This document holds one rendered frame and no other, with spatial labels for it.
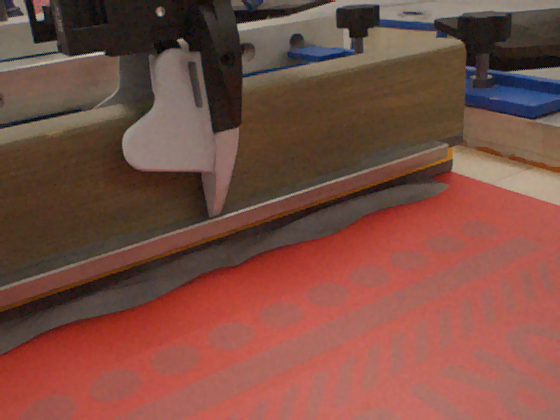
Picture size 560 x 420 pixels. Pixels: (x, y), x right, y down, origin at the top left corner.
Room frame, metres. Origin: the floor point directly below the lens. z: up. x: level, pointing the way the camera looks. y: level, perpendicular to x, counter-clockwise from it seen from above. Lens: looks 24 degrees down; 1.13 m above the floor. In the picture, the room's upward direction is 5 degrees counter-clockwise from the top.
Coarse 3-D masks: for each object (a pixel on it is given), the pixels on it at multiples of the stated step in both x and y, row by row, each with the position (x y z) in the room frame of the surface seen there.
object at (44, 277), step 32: (384, 160) 0.38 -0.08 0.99; (416, 160) 0.39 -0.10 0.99; (288, 192) 0.34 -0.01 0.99; (320, 192) 0.35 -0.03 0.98; (192, 224) 0.31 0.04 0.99; (224, 224) 0.32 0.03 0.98; (64, 256) 0.28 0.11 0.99; (96, 256) 0.28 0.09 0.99; (128, 256) 0.29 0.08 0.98; (0, 288) 0.26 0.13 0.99; (32, 288) 0.26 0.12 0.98
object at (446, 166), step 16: (448, 160) 0.44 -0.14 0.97; (416, 176) 0.42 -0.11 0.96; (432, 176) 0.43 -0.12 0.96; (368, 192) 0.40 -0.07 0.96; (320, 208) 0.38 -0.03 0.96; (272, 224) 0.36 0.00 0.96; (224, 240) 0.34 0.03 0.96; (176, 256) 0.32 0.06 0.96; (128, 272) 0.31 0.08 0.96; (80, 288) 0.30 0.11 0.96; (96, 288) 0.30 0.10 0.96; (32, 304) 0.28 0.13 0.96; (48, 304) 0.29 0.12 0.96; (0, 320) 0.27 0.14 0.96
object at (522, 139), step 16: (464, 112) 0.50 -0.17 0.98; (480, 112) 0.48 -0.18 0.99; (496, 112) 0.47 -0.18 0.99; (464, 128) 0.50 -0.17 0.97; (480, 128) 0.48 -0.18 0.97; (496, 128) 0.47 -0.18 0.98; (512, 128) 0.46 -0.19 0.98; (528, 128) 0.44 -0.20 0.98; (544, 128) 0.43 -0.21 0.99; (464, 144) 0.50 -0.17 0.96; (480, 144) 0.48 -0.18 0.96; (496, 144) 0.47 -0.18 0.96; (512, 144) 0.46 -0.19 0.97; (528, 144) 0.44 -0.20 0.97; (544, 144) 0.43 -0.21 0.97; (528, 160) 0.44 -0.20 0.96; (544, 160) 0.43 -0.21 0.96
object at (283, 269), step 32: (448, 192) 0.40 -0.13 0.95; (480, 192) 0.40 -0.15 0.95; (512, 192) 0.39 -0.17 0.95; (352, 224) 0.36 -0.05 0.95; (384, 224) 0.36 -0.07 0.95; (416, 224) 0.36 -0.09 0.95; (448, 224) 0.35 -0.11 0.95; (512, 224) 0.34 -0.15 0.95; (544, 224) 0.34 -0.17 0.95; (256, 256) 0.33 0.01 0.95; (288, 256) 0.33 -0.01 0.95; (320, 256) 0.32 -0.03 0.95; (352, 256) 0.32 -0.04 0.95; (288, 288) 0.29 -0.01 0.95
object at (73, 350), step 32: (192, 288) 0.30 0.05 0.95; (224, 288) 0.30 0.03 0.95; (256, 288) 0.29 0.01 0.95; (96, 320) 0.28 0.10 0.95; (128, 320) 0.27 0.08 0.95; (160, 320) 0.27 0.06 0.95; (192, 320) 0.27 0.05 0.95; (32, 352) 0.25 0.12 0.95; (64, 352) 0.25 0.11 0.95; (96, 352) 0.25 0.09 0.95; (128, 352) 0.25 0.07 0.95; (0, 384) 0.23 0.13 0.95; (32, 384) 0.23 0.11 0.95
